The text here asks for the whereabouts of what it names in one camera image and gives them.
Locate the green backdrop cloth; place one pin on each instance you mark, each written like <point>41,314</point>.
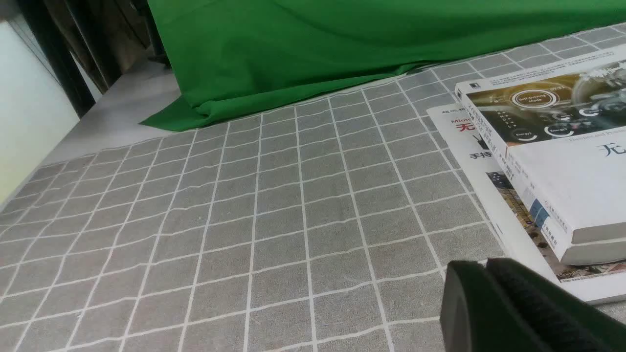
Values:
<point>232,58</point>

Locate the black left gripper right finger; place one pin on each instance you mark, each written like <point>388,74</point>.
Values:
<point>564,322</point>

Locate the thin white magazine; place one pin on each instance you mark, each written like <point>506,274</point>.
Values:
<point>521,238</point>

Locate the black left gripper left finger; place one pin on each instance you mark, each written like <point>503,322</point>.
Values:
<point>477,316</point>

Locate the white self-driving textbook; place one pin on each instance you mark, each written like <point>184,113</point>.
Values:
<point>560,129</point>

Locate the grey checkered tablecloth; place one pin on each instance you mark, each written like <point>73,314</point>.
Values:
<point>322,226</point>

